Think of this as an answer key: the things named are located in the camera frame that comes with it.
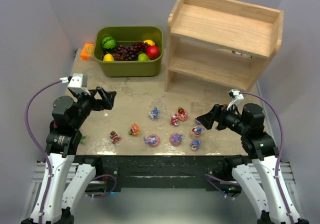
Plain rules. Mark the purple grape bunch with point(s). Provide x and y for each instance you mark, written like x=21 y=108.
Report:
x=129 y=52

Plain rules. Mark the red white box behind shelf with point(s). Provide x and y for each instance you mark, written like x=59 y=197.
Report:
x=241 y=54

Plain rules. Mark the orange snack box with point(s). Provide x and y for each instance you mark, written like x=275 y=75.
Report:
x=87 y=52

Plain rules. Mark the pink bear strawberry donut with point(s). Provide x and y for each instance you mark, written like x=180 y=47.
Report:
x=182 y=114

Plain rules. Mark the small purple bunny lying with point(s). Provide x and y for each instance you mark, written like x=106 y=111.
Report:
x=197 y=122

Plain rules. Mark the purple bunny orange cup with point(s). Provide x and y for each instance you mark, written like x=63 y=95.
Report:
x=197 y=131

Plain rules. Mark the purple bunny pink donut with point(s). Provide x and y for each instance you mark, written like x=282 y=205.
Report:
x=152 y=140
x=176 y=139

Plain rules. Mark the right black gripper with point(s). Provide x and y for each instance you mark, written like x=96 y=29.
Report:
x=220 y=117

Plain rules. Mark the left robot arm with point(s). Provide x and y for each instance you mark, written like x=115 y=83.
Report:
x=60 y=143

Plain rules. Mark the green plastic basin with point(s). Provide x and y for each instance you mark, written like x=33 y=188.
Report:
x=126 y=35

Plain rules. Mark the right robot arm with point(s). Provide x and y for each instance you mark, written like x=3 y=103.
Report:
x=265 y=153

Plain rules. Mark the aluminium rail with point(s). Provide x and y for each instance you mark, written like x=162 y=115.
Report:
x=66 y=180

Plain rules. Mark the red apple toy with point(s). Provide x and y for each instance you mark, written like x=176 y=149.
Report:
x=153 y=52

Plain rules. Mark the yellow lemon toy front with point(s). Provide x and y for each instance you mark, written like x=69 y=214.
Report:
x=108 y=58

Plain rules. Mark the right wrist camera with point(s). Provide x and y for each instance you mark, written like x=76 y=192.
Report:
x=236 y=97

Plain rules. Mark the yellow lemon toy back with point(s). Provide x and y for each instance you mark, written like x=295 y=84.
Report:
x=149 y=42

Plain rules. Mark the purple bunny strawberry cake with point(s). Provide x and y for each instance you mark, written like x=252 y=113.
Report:
x=195 y=144

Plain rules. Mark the yellow lemon toy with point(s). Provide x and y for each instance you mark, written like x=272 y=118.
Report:
x=108 y=58
x=149 y=42

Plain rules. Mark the green watermelon toy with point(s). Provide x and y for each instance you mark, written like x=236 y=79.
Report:
x=108 y=42

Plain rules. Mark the purple bunny with bottle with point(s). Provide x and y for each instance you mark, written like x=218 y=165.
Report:
x=153 y=114

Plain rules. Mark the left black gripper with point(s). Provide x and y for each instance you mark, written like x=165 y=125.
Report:
x=94 y=97

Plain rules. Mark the pink bear with cake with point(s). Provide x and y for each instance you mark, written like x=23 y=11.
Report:
x=174 y=120

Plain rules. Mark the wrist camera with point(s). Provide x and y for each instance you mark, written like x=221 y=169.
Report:
x=236 y=97
x=77 y=84

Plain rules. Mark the black base frame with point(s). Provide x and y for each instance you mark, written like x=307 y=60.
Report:
x=178 y=171

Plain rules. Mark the wooden two-tier shelf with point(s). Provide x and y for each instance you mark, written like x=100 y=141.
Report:
x=201 y=35

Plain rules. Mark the pink bear yellow flower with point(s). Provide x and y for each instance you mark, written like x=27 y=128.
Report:
x=134 y=129

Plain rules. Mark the green pear toy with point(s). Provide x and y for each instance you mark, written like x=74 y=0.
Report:
x=143 y=57

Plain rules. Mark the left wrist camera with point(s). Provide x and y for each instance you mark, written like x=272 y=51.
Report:
x=77 y=84

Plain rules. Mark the red strawberry bear figure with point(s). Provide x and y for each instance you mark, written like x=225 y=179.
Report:
x=114 y=137

